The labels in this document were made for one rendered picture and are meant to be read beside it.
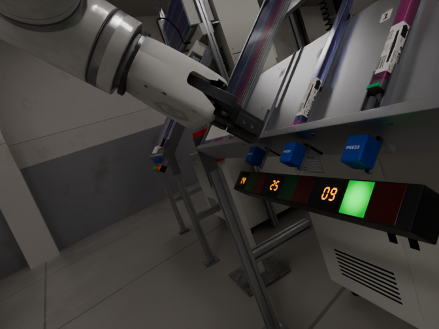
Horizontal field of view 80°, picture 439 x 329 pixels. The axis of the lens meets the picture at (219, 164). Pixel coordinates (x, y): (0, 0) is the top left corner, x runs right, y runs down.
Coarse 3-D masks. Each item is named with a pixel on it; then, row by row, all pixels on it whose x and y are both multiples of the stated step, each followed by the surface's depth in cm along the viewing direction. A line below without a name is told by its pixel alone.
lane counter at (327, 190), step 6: (324, 180) 30; (330, 180) 30; (324, 186) 30; (330, 186) 29; (336, 186) 28; (342, 186) 28; (324, 192) 30; (330, 192) 29; (336, 192) 28; (318, 198) 30; (324, 198) 29; (330, 198) 29; (336, 198) 28; (318, 204) 30; (324, 204) 29; (330, 204) 28; (336, 204) 27
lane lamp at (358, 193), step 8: (352, 184) 27; (360, 184) 26; (368, 184) 25; (352, 192) 26; (360, 192) 25; (368, 192) 25; (344, 200) 27; (352, 200) 26; (360, 200) 25; (368, 200) 24; (344, 208) 26; (352, 208) 25; (360, 208) 25; (360, 216) 24
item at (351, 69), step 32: (384, 0) 33; (352, 32) 37; (384, 32) 31; (416, 32) 27; (288, 64) 51; (352, 64) 34; (416, 64) 25; (256, 96) 60; (288, 96) 46; (320, 96) 36; (352, 96) 31; (384, 96) 26; (416, 96) 23
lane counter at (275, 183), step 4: (272, 176) 41; (276, 176) 40; (280, 176) 39; (272, 180) 40; (276, 180) 39; (280, 180) 38; (272, 184) 40; (276, 184) 39; (280, 184) 38; (268, 188) 40; (272, 188) 39; (276, 188) 38; (268, 192) 40; (272, 192) 39; (276, 192) 38
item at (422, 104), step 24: (432, 96) 20; (336, 120) 28; (360, 120) 25; (384, 120) 23; (408, 120) 22; (432, 120) 21; (216, 144) 63; (240, 144) 53; (264, 144) 46; (312, 144) 36; (336, 144) 33; (384, 144) 28; (408, 144) 26; (432, 144) 24
